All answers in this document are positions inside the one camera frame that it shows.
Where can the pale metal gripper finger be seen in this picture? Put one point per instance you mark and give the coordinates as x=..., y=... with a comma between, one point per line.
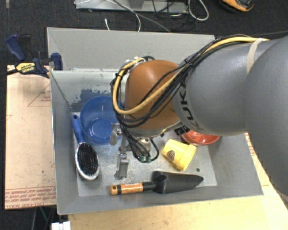
x=113, y=138
x=122, y=166

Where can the clear blue plastic bowl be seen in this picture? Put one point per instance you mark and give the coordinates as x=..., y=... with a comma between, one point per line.
x=97, y=126

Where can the blue hairbrush with black bristles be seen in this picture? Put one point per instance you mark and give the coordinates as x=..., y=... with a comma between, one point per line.
x=87, y=159

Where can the yellow plastic cup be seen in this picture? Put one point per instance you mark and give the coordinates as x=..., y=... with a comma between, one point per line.
x=180, y=153

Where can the red bowl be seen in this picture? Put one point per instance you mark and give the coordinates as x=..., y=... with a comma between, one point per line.
x=199, y=138

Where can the grey metal bin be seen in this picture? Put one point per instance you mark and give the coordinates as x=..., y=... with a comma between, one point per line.
x=91, y=51

